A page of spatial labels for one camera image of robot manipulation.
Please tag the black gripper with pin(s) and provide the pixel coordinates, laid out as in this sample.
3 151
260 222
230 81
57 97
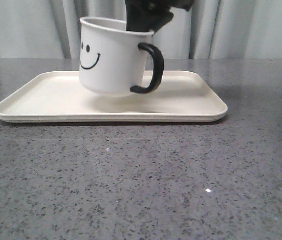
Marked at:
141 16

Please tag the white smiley mug black handle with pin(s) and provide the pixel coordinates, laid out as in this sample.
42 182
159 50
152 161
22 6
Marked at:
116 62

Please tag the cream rectangular plastic tray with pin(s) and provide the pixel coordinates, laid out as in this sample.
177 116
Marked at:
59 97

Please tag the light grey curtain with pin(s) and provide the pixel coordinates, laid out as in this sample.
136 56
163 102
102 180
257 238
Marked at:
212 29

